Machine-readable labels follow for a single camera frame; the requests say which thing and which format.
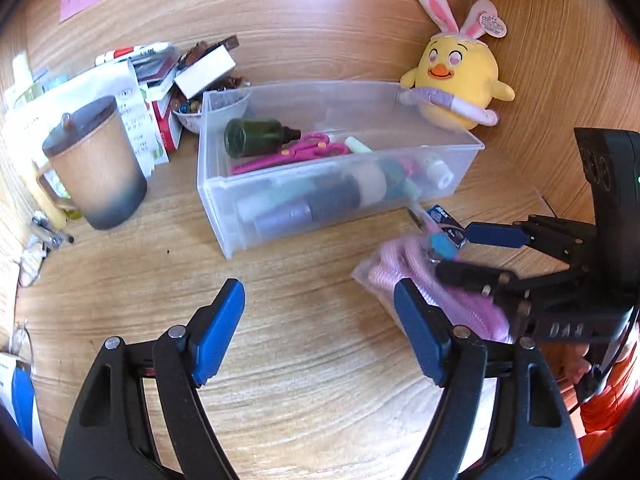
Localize dark red book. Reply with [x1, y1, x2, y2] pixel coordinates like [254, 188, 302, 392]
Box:
[135, 55, 181, 86]

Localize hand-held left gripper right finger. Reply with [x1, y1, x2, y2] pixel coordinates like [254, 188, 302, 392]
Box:
[394, 278, 583, 480]

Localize brown lidded mug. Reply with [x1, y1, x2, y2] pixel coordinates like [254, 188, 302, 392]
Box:
[35, 95, 149, 231]

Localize white bowl of small items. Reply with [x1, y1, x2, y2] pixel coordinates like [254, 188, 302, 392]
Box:
[172, 90, 251, 133]

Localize pink scissors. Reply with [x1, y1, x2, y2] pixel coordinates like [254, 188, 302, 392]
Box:
[230, 132, 351, 176]

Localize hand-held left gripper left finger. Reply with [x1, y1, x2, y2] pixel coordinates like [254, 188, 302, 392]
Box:
[57, 278, 246, 480]

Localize person's right forearm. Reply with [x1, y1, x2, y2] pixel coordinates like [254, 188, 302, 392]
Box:
[580, 310, 640, 436]

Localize clear plastic storage box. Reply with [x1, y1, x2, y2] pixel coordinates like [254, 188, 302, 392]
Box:
[196, 80, 486, 260]

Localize red and white box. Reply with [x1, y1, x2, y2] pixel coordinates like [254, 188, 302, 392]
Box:
[150, 95, 183, 153]

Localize dark brown pouch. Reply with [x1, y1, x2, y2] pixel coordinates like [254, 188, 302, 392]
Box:
[180, 35, 241, 63]

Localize yellow chick plush toy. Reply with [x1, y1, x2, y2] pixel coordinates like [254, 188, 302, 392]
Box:
[399, 0, 516, 130]

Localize red and white marker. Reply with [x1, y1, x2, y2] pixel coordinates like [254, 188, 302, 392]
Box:
[95, 44, 171, 66]

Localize white paper receipt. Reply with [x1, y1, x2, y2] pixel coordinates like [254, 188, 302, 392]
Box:
[117, 85, 157, 177]

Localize white cardboard box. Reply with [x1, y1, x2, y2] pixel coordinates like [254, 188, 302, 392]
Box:
[174, 46, 237, 98]

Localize black pen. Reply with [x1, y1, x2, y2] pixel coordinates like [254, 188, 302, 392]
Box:
[32, 215, 76, 248]

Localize small dark sachet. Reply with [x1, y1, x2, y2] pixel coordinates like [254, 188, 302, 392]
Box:
[429, 204, 469, 247]

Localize dark green glass bottle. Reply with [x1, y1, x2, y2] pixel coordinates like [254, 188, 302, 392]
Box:
[224, 118, 302, 158]

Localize person's right hand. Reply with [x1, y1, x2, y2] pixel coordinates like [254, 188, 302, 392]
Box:
[559, 344, 595, 392]

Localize white bandage roll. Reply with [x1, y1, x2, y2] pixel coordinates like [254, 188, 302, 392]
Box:
[350, 162, 388, 206]

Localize white lotion bottle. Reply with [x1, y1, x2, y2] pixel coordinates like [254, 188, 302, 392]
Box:
[12, 52, 33, 96]

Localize pink pen with blue grip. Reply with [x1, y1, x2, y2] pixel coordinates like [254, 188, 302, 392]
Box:
[407, 205, 458, 261]

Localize pink rope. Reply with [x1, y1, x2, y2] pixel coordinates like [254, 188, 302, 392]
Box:
[351, 237, 511, 343]

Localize white pill bottle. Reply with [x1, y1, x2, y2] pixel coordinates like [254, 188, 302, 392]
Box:
[420, 155, 455, 190]

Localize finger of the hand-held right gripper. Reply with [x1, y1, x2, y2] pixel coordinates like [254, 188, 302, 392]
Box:
[435, 261, 532, 317]
[465, 215, 597, 262]

